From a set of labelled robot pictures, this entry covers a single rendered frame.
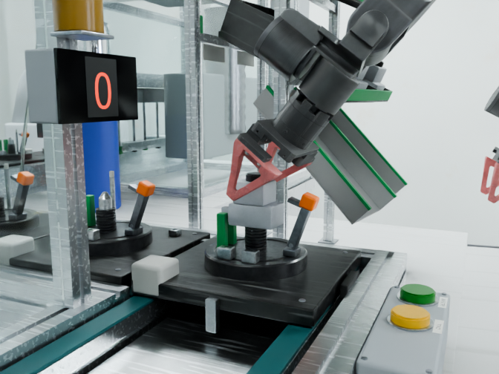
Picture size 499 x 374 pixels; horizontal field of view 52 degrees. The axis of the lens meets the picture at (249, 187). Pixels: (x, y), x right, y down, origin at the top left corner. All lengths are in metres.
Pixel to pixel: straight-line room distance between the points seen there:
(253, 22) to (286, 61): 0.32
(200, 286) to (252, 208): 0.12
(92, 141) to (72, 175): 0.96
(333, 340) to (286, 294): 0.10
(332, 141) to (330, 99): 0.39
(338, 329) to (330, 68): 0.29
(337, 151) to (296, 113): 0.38
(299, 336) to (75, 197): 0.29
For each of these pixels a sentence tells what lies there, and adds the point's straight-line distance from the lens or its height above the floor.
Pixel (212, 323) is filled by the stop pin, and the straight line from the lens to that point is 0.61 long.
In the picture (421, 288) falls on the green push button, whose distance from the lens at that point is 0.65.
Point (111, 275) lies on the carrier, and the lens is 0.69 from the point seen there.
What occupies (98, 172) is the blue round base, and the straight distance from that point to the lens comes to 1.56.
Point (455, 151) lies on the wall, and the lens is 4.20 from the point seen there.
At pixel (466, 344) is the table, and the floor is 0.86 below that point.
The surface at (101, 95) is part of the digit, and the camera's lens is 0.56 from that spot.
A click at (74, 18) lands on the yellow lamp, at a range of 0.56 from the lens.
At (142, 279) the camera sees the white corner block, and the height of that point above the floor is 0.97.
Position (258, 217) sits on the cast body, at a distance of 0.67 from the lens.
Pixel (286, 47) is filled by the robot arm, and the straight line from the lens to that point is 0.63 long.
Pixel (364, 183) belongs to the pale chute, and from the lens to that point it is 0.98.
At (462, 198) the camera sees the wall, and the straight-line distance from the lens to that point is 4.26.
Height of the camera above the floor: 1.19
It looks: 10 degrees down
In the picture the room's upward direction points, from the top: straight up
